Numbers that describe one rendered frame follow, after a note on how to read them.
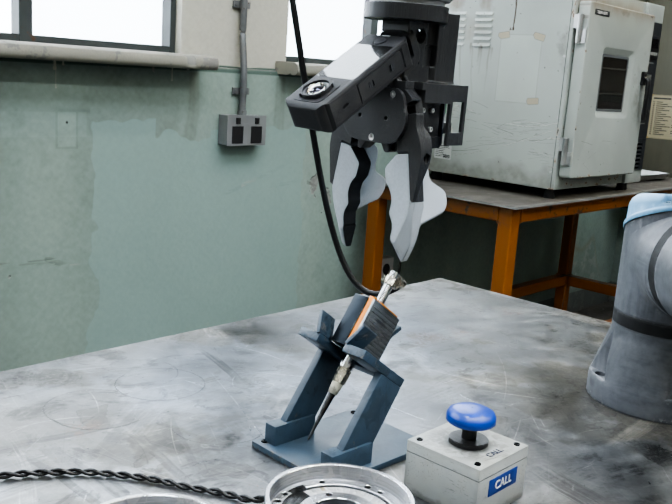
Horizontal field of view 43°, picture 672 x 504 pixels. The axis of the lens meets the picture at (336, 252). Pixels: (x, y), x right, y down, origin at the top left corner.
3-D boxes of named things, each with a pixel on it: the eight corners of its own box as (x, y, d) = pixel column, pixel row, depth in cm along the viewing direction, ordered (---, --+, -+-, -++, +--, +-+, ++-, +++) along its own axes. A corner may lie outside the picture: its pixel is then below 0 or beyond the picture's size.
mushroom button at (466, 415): (472, 481, 66) (478, 421, 65) (431, 463, 69) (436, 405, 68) (500, 466, 69) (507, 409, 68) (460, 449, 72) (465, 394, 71)
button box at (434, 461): (475, 525, 64) (481, 466, 63) (402, 490, 69) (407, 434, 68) (530, 492, 70) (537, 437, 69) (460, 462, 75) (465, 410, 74)
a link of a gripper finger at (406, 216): (463, 254, 74) (452, 147, 73) (419, 261, 69) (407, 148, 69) (435, 255, 76) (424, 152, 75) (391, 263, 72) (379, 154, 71)
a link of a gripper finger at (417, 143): (438, 199, 69) (427, 92, 69) (426, 200, 68) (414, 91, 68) (395, 205, 73) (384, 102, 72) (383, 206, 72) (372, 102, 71)
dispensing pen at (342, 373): (282, 426, 72) (372, 257, 76) (310, 442, 75) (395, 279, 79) (299, 435, 71) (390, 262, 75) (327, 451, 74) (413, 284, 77)
